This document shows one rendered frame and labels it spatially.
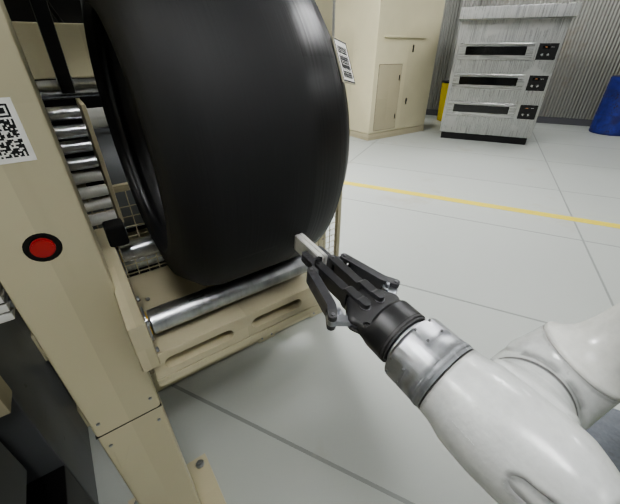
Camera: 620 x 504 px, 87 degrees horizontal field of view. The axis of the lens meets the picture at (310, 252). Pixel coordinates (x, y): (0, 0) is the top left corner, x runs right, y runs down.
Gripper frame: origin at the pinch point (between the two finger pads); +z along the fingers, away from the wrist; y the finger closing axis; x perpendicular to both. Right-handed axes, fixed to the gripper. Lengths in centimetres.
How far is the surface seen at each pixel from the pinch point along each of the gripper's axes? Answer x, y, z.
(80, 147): 1, 24, 61
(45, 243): -1.0, 33.0, 19.9
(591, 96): 82, -808, 200
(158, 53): -26.0, 15.0, 10.0
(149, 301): 27.0, 22.0, 30.5
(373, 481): 102, -25, -18
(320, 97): -21.5, -3.1, 4.7
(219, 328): 18.2, 13.6, 7.8
